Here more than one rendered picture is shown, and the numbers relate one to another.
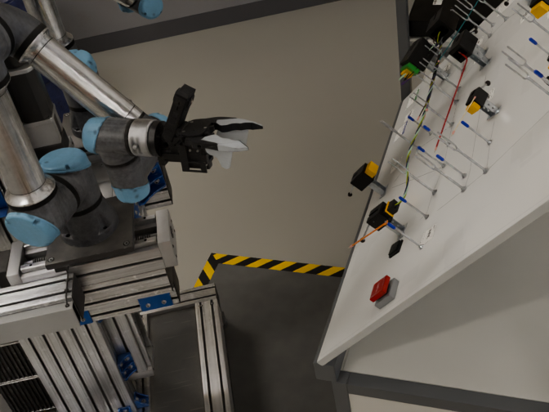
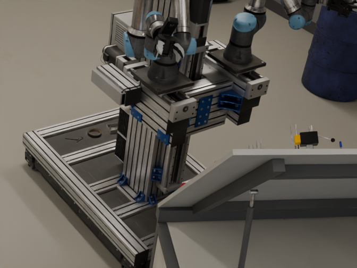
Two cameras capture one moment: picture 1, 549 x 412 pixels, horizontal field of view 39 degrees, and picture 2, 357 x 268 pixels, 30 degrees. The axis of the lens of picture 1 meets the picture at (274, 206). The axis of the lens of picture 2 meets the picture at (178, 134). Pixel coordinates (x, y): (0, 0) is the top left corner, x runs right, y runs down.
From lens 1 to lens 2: 1.76 m
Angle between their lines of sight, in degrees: 39
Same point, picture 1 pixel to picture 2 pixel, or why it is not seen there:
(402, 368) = (181, 246)
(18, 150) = (140, 7)
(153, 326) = not seen: hidden behind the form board
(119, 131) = (153, 20)
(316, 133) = not seen: outside the picture
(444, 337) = (213, 260)
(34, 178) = (139, 24)
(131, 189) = (146, 49)
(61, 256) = (139, 73)
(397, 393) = (163, 248)
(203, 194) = not seen: hidden behind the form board
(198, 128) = (166, 38)
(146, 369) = (163, 186)
